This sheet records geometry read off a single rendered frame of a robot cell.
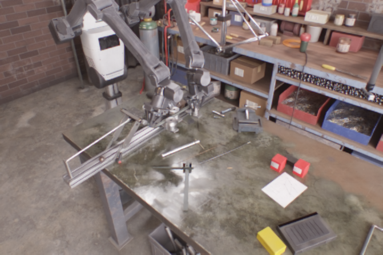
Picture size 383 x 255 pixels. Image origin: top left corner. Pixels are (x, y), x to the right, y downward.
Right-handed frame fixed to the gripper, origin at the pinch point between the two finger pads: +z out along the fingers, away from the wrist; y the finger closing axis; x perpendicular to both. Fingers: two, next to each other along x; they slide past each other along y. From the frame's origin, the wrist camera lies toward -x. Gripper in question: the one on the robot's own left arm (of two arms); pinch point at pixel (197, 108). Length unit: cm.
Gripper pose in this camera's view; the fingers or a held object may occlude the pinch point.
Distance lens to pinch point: 138.5
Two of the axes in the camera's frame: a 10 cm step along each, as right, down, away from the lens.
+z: 1.3, 8.9, 4.4
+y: 6.6, -4.1, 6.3
